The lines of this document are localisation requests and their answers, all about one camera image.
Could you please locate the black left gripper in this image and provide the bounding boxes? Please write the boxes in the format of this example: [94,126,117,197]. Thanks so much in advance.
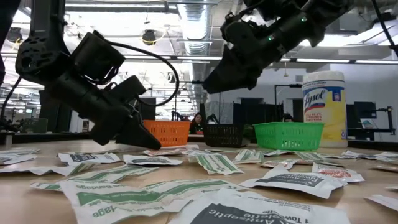
[42,67,162,150]

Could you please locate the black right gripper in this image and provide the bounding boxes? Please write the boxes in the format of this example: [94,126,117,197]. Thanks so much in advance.
[203,14,315,94]

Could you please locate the green plastic basket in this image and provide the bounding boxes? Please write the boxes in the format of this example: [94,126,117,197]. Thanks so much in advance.
[253,121,325,151]

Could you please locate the black monitor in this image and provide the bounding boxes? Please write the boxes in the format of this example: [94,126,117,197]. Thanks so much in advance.
[354,101,377,119]
[138,98,157,121]

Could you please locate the orange plastic basket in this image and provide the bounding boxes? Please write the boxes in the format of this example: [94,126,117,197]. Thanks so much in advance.
[143,120,191,147]

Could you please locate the black partition panels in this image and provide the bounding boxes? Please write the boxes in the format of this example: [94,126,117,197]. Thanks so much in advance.
[233,98,284,125]

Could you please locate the seated person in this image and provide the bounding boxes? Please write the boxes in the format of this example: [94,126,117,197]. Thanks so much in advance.
[188,112,205,135]

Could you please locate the white pillar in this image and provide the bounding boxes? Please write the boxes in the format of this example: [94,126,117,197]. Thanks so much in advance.
[68,108,84,134]

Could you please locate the black plastic basket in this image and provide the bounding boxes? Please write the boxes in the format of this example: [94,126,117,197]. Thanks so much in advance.
[203,123,251,148]

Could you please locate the black ceiling dome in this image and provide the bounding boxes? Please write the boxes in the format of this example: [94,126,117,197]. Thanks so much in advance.
[6,27,23,44]
[141,29,157,46]

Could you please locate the black cabinets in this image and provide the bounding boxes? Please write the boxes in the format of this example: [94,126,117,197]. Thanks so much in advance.
[39,90,72,134]

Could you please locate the ceiling light strip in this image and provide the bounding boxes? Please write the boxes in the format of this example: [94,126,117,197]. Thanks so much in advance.
[297,58,351,64]
[356,60,398,65]

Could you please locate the yellow Lysol wipes canister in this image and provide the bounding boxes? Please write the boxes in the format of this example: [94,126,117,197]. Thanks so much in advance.
[302,70,348,149]

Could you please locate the black desk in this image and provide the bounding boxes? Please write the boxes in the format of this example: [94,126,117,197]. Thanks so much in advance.
[347,128,396,141]

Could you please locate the plain white packet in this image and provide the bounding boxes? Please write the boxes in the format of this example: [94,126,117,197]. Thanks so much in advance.
[364,194,398,213]

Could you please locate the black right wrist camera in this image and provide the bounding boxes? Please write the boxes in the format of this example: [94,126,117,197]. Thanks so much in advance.
[220,12,249,43]

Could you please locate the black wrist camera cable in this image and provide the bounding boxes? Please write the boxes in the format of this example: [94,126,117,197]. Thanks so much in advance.
[105,40,181,107]

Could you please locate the silver ventilation duct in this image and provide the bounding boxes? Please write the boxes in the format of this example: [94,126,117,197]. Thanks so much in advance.
[175,0,218,106]

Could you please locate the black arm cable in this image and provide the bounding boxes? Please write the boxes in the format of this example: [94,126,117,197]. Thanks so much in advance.
[0,76,23,125]
[371,0,398,57]

